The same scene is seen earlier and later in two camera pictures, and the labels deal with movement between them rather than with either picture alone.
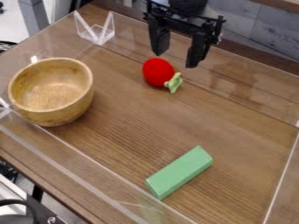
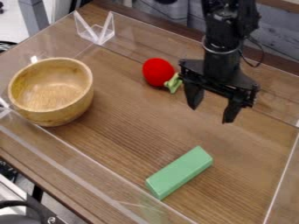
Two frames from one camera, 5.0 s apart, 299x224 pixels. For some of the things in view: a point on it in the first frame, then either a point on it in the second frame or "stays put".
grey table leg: x=34 y=16 stays put
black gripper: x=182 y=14 -> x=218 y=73
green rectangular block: x=178 y=171 stays put
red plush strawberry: x=158 y=73 stays put
